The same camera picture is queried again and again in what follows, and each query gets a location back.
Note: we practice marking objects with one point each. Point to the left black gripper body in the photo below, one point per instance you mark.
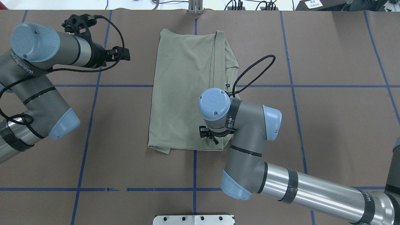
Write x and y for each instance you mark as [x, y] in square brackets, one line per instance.
[97, 56]

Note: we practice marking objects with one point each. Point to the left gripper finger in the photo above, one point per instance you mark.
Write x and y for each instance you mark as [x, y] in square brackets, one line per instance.
[120, 52]
[118, 58]

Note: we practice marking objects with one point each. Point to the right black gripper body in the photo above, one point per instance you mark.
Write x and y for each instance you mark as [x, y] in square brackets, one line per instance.
[203, 131]

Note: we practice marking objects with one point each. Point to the sage green long-sleeve shirt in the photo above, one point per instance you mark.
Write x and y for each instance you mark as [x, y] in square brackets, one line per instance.
[186, 66]

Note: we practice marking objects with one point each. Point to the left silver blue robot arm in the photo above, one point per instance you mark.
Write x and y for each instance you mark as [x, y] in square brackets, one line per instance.
[37, 50]

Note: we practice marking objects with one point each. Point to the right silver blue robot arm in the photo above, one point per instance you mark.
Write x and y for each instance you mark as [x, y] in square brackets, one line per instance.
[328, 150]

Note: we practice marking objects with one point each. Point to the black box with label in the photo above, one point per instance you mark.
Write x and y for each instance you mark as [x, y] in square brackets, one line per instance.
[321, 5]

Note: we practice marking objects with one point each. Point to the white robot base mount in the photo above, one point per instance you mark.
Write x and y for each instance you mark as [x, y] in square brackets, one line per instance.
[194, 220]

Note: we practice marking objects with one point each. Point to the aluminium frame post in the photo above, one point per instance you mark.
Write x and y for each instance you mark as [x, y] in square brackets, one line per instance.
[195, 7]

